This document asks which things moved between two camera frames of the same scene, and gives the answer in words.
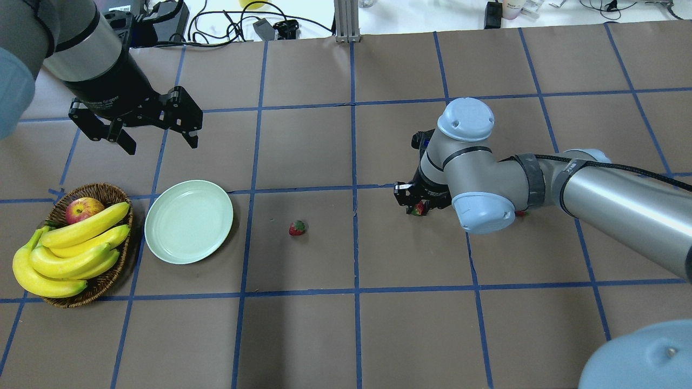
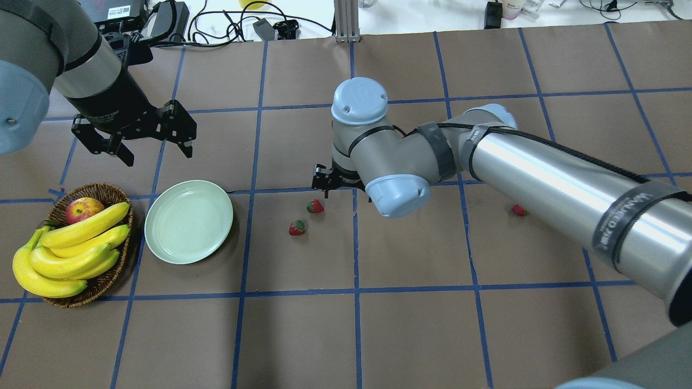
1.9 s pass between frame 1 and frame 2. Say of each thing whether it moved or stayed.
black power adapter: stayed
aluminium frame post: stayed
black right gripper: moved
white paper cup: stayed
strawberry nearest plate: stayed
